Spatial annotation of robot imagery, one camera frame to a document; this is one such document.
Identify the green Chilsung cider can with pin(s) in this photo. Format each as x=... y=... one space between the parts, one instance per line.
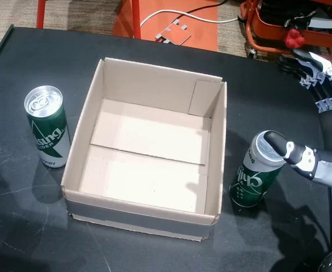
x=50 y=133
x=248 y=181

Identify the orange floor plate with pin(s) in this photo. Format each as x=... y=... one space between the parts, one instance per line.
x=202 y=37

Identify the grey flat device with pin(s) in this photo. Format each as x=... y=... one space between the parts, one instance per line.
x=321 y=23

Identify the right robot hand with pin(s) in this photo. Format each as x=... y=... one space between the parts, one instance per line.
x=302 y=158

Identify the orange frame post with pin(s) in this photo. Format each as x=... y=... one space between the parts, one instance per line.
x=136 y=17
x=40 y=14

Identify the red knob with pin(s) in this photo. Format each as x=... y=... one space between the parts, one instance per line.
x=295 y=39

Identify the orange utility cart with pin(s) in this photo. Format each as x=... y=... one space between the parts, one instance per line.
x=268 y=24

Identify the open cardboard box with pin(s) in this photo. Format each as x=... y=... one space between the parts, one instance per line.
x=143 y=136

